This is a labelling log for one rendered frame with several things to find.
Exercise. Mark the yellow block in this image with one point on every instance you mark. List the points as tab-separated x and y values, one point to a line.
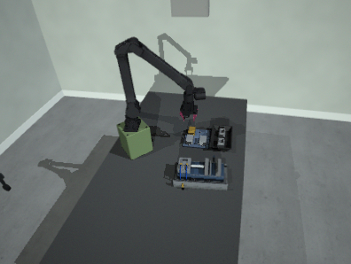
191	130

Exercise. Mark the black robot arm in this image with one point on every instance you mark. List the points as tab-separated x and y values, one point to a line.
132	123

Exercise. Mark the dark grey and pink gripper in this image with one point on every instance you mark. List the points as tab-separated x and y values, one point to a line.
195	111

